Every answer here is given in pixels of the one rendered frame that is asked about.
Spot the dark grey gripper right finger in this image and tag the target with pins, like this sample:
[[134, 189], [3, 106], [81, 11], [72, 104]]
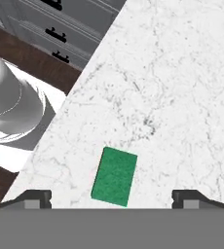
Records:
[[186, 196]]

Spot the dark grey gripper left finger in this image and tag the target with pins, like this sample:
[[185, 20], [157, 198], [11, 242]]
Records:
[[36, 196]]

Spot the green rectangular sponge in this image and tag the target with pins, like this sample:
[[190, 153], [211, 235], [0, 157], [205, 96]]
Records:
[[114, 176]]

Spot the grey drawer front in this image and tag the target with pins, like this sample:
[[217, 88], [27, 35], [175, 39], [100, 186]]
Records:
[[84, 6], [39, 48], [36, 27]]

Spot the white rounded pedestal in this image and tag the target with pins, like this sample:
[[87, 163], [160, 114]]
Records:
[[10, 107]]

